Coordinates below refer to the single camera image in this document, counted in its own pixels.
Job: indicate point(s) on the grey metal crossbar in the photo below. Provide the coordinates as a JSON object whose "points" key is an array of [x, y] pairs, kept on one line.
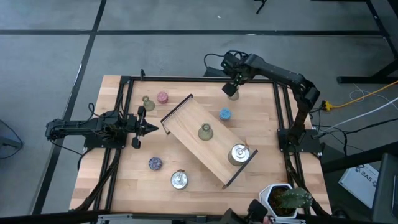
{"points": [[124, 218]]}

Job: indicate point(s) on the black diagonal bar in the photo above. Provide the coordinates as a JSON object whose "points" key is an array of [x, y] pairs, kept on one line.
{"points": [[357, 157]]}

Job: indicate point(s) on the white hexagonal planter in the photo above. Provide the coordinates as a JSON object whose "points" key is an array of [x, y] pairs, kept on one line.
{"points": [[264, 199]]}

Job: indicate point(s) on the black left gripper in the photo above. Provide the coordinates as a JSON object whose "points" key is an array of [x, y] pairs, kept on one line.
{"points": [[138, 126]]}

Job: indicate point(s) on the clear glass cup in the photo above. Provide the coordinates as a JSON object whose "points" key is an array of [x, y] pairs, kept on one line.
{"points": [[235, 97]]}

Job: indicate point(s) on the black aluminium table frame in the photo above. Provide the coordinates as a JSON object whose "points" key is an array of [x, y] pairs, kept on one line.
{"points": [[186, 79]]}

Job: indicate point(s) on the light blue patterned candle holder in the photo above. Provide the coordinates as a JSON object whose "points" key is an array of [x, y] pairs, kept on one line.
{"points": [[225, 114]]}

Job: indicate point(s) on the black crossbar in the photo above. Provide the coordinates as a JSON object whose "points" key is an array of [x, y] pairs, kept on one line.
{"points": [[46, 217]]}

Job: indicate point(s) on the navy floral candle holder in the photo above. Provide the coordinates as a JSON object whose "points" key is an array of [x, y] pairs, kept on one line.
{"points": [[155, 163]]}

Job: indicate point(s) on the black tripod leg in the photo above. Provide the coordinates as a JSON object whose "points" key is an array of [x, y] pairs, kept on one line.
{"points": [[261, 7]]}

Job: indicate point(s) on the green glass candlestick holder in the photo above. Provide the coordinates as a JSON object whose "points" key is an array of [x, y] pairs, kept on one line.
{"points": [[205, 134], [148, 104]]}

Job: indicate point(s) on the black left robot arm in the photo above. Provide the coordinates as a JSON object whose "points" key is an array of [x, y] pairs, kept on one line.
{"points": [[77, 127]]}

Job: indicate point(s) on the person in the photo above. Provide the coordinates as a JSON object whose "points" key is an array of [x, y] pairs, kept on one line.
{"points": [[257, 210]]}

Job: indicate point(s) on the black case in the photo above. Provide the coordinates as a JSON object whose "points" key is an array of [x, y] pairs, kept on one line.
{"points": [[387, 193]]}

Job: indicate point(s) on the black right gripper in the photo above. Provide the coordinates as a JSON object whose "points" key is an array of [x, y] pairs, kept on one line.
{"points": [[237, 70]]}

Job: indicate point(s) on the green cactus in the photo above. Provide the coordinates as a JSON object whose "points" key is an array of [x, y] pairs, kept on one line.
{"points": [[293, 199]]}

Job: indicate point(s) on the silver tin candle holder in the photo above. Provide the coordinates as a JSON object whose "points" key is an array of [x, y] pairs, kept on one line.
{"points": [[179, 180], [237, 155]]}

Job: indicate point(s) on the black desk frame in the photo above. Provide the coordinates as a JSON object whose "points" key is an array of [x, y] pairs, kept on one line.
{"points": [[367, 79]]}

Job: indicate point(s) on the white cardboard box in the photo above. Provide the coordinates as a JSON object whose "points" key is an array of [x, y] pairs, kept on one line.
{"points": [[357, 183]]}

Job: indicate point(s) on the pink candle holder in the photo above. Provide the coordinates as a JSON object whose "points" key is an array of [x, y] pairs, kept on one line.
{"points": [[162, 97]]}

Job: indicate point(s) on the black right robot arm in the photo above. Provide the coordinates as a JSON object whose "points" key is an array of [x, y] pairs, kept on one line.
{"points": [[280, 73]]}

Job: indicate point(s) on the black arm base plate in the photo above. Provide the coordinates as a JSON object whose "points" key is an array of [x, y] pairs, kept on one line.
{"points": [[311, 144], [93, 143]]}

